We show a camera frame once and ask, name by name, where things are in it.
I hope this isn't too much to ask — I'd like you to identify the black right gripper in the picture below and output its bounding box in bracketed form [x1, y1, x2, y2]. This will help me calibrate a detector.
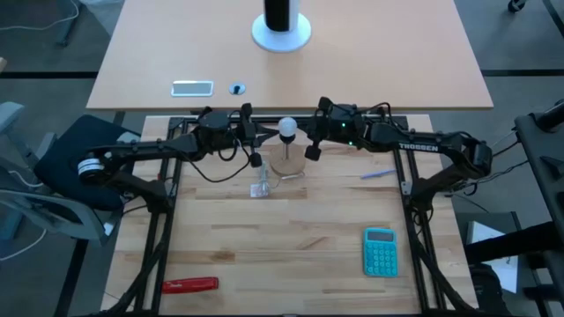
[302, 96, 335, 162]

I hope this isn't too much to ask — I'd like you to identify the black and grey office chair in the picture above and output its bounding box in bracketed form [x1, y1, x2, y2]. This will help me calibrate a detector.
[0, 100, 143, 244]

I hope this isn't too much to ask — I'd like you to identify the clear plastic wrapper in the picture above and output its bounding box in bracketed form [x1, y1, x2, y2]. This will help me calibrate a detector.
[249, 160, 306, 199]

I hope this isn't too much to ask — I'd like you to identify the white tower fan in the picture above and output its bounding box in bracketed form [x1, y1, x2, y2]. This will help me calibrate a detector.
[251, 0, 313, 55]

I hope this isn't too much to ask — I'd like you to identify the black floor cable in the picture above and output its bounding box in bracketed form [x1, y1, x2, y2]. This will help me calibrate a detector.
[491, 129, 519, 158]
[453, 158, 530, 195]

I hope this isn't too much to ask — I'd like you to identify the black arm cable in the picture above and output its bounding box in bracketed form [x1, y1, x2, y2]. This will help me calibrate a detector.
[178, 131, 253, 184]
[360, 101, 394, 122]

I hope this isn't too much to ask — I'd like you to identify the white paper sheet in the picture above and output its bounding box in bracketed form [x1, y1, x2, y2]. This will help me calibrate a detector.
[466, 219, 520, 294]

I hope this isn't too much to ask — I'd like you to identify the black equipment rack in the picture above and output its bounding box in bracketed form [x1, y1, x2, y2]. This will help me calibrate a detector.
[513, 100, 564, 283]

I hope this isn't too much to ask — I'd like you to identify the black aluminium rig frame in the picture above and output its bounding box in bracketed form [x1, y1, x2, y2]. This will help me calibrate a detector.
[83, 107, 486, 317]

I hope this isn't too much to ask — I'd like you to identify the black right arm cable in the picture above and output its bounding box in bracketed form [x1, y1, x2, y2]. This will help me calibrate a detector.
[360, 101, 394, 122]

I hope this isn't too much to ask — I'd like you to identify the purple pen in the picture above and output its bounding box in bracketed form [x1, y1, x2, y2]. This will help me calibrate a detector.
[360, 168, 397, 181]

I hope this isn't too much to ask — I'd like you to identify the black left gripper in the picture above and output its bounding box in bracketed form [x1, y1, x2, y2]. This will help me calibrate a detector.
[229, 103, 281, 169]

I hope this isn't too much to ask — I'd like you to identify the teal calculator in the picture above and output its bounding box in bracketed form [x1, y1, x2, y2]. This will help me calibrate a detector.
[362, 227, 400, 279]

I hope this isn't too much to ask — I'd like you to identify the wooden base lamp stand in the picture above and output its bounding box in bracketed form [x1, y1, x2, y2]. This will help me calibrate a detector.
[269, 133, 308, 179]

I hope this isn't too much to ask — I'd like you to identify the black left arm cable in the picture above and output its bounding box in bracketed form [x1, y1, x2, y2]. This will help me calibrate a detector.
[178, 131, 253, 184]

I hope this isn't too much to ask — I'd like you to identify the white floor cable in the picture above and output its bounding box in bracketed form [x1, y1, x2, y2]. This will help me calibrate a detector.
[0, 0, 81, 33]
[0, 228, 48, 262]

